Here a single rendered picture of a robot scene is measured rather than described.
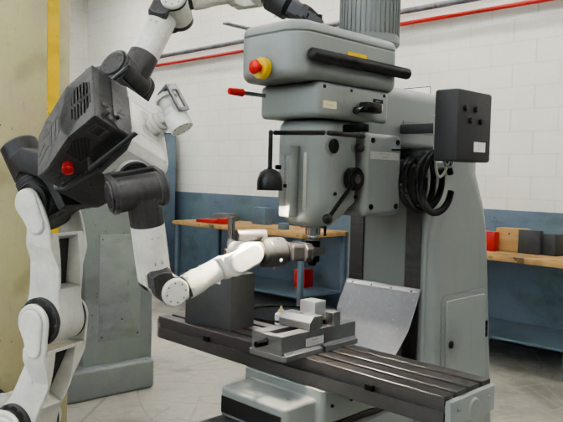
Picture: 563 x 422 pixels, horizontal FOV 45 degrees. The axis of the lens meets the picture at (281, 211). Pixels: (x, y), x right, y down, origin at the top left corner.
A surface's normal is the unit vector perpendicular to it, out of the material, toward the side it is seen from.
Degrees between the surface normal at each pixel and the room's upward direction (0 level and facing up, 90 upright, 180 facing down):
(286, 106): 90
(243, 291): 90
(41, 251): 115
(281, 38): 90
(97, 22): 90
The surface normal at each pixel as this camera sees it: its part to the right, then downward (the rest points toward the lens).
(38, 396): -0.41, 0.04
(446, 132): -0.71, 0.02
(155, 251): 0.55, 0.18
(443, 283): 0.71, 0.03
